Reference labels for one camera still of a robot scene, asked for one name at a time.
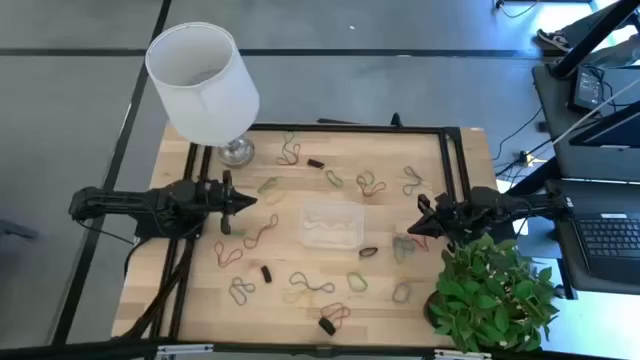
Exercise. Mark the yellow rubber band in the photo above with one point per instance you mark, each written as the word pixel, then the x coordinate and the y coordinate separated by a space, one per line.
pixel 280 197
pixel 295 299

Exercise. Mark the clear plastic bin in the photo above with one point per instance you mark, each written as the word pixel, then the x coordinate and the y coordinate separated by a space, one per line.
pixel 310 240

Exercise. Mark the black frame clamp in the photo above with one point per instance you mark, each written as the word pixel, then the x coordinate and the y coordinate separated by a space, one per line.
pixel 396 120

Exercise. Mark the black rig bar silver brackets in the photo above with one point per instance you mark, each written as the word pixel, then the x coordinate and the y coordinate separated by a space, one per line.
pixel 75 350

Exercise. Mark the teal rubber band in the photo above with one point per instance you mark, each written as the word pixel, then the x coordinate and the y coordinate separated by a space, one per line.
pixel 400 240
pixel 411 189
pixel 311 286

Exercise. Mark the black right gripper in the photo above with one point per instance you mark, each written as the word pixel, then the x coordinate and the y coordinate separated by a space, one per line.
pixel 455 217

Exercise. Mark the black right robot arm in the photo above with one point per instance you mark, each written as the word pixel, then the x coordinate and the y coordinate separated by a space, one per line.
pixel 525 205

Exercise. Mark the green potted plant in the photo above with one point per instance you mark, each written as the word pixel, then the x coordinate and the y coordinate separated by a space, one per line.
pixel 490 295

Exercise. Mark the person's shoe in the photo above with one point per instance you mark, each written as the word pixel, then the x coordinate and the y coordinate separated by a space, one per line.
pixel 552 40

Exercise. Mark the white shade table lamp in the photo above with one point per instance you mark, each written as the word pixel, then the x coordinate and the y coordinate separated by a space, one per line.
pixel 200 90

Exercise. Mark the black flat monitor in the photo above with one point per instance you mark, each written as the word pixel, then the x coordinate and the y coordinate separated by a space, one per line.
pixel 615 130

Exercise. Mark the black rig pole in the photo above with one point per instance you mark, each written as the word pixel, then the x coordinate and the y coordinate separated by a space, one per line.
pixel 590 37

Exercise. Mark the black desk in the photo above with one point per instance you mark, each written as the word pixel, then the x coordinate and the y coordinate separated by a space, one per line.
pixel 547 100

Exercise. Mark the black laptop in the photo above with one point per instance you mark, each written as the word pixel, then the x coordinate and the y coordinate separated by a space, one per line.
pixel 610 240

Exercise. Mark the small black screen device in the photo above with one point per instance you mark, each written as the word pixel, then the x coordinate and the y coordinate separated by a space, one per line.
pixel 587 90

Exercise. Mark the person's leg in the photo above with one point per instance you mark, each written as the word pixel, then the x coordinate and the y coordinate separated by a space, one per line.
pixel 575 27

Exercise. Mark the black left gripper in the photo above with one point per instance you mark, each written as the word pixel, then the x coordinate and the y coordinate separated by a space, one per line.
pixel 215 197

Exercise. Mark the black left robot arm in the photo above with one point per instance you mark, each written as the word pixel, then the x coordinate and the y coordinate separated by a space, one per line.
pixel 120 200

